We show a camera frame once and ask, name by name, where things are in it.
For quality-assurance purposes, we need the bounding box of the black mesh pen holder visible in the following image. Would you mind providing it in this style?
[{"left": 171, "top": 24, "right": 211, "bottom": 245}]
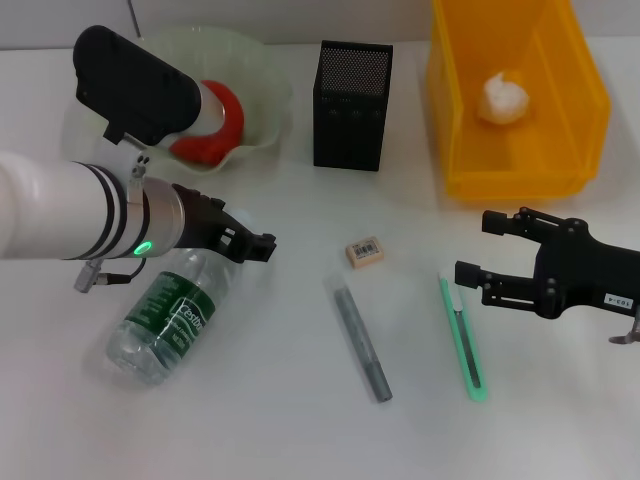
[{"left": 313, "top": 39, "right": 395, "bottom": 173}]

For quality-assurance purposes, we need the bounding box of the clear water bottle green label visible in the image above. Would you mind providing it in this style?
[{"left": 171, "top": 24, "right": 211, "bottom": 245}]
[{"left": 104, "top": 207, "right": 254, "bottom": 386}]

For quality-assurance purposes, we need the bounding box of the left gripper cable with connector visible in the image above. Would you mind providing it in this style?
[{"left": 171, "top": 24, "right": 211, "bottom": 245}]
[{"left": 73, "top": 258, "right": 147, "bottom": 294}]

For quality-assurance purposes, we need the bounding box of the green utility knife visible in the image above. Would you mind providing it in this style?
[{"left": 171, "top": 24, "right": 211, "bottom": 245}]
[{"left": 437, "top": 269, "right": 489, "bottom": 404}]

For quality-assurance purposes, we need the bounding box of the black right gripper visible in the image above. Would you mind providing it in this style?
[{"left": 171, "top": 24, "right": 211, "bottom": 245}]
[{"left": 453, "top": 206, "right": 640, "bottom": 320}]

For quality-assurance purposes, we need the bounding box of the yellow plastic bin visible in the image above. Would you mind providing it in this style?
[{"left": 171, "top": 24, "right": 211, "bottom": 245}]
[{"left": 424, "top": 0, "right": 612, "bottom": 201}]

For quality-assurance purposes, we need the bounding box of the grey marker pen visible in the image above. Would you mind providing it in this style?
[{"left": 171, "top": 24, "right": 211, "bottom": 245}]
[{"left": 327, "top": 272, "right": 395, "bottom": 404}]

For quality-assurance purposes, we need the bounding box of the pale green glass fruit plate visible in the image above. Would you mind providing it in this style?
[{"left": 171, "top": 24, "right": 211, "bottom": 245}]
[{"left": 62, "top": 24, "right": 294, "bottom": 176}]

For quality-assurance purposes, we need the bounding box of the gripper cable with connector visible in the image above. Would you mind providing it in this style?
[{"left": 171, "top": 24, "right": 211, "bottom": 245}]
[
  {"left": 608, "top": 305, "right": 640, "bottom": 346},
  {"left": 73, "top": 258, "right": 147, "bottom": 294}
]

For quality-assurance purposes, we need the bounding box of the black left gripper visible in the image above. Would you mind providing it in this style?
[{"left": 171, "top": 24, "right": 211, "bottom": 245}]
[{"left": 172, "top": 183, "right": 278, "bottom": 264}]

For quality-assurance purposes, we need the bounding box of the red-orange toy orange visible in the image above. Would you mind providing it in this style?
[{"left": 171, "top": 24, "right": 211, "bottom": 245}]
[{"left": 169, "top": 79, "right": 246, "bottom": 167}]

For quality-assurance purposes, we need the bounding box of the white paper ball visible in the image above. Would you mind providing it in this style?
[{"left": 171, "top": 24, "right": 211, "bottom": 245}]
[{"left": 474, "top": 69, "right": 531, "bottom": 126}]

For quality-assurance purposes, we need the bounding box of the beige eraser with barcode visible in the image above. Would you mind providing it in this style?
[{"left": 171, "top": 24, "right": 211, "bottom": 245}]
[{"left": 344, "top": 238, "right": 387, "bottom": 271}]

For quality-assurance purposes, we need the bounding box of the right gripper cable with connector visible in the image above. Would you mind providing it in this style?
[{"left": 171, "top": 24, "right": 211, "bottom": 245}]
[{"left": 608, "top": 305, "right": 640, "bottom": 346}]

